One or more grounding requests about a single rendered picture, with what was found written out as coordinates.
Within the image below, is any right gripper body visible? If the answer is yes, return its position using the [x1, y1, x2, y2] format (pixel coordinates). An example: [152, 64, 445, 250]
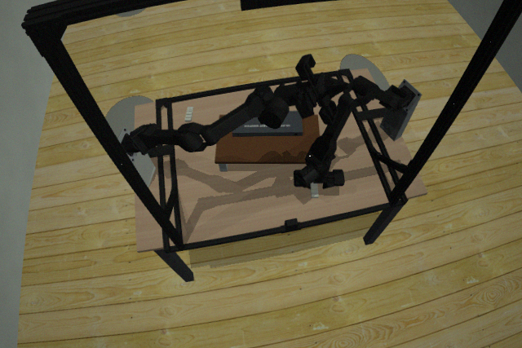
[294, 170, 345, 187]

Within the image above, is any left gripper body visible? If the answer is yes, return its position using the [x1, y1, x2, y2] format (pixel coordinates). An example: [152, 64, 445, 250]
[289, 54, 338, 125]

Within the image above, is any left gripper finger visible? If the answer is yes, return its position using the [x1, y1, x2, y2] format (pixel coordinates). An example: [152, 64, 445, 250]
[321, 86, 349, 107]
[315, 73, 349, 94]

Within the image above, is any brown wooden stand with grey legs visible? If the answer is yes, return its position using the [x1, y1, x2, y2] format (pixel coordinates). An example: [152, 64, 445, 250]
[215, 115, 320, 171]

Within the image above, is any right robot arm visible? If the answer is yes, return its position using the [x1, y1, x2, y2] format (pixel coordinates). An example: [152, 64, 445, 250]
[295, 76, 416, 187]

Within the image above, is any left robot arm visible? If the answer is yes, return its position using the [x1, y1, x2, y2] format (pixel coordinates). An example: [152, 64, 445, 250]
[121, 83, 317, 156]

